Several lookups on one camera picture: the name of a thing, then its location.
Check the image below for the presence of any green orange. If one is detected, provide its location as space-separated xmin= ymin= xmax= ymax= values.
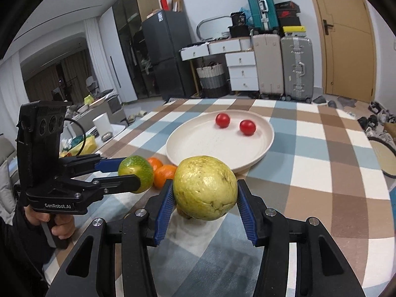
xmin=118 ymin=156 xmax=154 ymax=194

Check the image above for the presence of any yellow black shoe box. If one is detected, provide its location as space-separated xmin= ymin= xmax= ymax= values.
xmin=283 ymin=25 xmax=308 ymax=37

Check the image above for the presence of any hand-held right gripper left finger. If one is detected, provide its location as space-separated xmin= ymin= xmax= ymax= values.
xmin=46 ymin=179 xmax=175 ymax=297

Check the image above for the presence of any group of assorted shoes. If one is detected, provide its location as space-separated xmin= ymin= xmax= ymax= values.
xmin=357 ymin=100 xmax=396 ymax=145

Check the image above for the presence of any white cylindrical bin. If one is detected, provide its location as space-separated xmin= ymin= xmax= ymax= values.
xmin=92 ymin=113 xmax=110 ymax=137

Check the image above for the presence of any black printed bag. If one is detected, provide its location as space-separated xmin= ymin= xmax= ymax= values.
xmin=230 ymin=12 xmax=247 ymax=27

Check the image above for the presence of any checkered tablecloth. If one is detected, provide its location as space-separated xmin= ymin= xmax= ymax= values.
xmin=46 ymin=97 xmax=392 ymax=297

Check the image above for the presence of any wooden door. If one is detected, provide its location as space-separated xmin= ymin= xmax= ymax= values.
xmin=305 ymin=0 xmax=377 ymax=103

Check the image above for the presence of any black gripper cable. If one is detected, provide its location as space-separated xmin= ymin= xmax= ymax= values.
xmin=63 ymin=118 xmax=86 ymax=156

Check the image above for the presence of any person's left hand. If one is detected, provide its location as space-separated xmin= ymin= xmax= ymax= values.
xmin=25 ymin=206 xmax=76 ymax=240

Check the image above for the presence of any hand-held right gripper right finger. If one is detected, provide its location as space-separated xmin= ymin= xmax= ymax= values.
xmin=236 ymin=179 xmax=367 ymax=297

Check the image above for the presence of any beige suitcase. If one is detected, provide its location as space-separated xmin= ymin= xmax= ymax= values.
xmin=252 ymin=33 xmax=284 ymax=100

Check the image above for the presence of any teal suitcase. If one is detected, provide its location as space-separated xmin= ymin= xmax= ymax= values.
xmin=245 ymin=0 xmax=278 ymax=34

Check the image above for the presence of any dark glass wardrobe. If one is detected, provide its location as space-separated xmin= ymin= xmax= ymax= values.
xmin=112 ymin=0 xmax=161 ymax=102

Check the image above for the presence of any yellow-green guava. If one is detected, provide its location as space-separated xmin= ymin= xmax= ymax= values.
xmin=173 ymin=155 xmax=239 ymax=221

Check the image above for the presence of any pair of beige slippers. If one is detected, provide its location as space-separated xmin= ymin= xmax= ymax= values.
xmin=126 ymin=110 xmax=148 ymax=124

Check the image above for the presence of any black refrigerator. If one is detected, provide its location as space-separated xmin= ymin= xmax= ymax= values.
xmin=142 ymin=10 xmax=197 ymax=100

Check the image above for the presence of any person's left forearm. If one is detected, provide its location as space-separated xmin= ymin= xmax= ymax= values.
xmin=0 ymin=189 xmax=62 ymax=297

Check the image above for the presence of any white desk with drawers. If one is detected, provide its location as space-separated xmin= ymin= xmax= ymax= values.
xmin=180 ymin=37 xmax=260 ymax=93

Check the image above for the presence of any plain black shoe box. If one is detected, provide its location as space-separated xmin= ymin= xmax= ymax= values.
xmin=278 ymin=16 xmax=301 ymax=27

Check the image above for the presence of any black storage box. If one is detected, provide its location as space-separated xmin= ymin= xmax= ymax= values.
xmin=229 ymin=25 xmax=250 ymax=38

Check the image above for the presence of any silver suitcase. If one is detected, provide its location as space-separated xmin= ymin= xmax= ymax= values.
xmin=280 ymin=35 xmax=314 ymax=103

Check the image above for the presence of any curved metal tube frame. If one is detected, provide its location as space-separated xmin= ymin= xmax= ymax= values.
xmin=196 ymin=15 xmax=233 ymax=41

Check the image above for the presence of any blue plastic bag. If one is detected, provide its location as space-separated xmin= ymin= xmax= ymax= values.
xmin=240 ymin=6 xmax=253 ymax=26

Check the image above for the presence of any grey white woven basket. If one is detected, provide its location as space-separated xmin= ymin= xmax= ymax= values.
xmin=196 ymin=63 xmax=229 ymax=97

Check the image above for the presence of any cream round plate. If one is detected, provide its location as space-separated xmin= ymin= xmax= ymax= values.
xmin=166 ymin=110 xmax=275 ymax=174

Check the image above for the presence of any round tan cushion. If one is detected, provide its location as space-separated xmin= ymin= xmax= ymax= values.
xmin=370 ymin=136 xmax=396 ymax=179

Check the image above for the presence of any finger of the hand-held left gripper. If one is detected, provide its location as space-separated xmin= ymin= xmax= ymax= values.
xmin=72 ymin=174 xmax=142 ymax=197
xmin=58 ymin=153 xmax=125 ymax=177

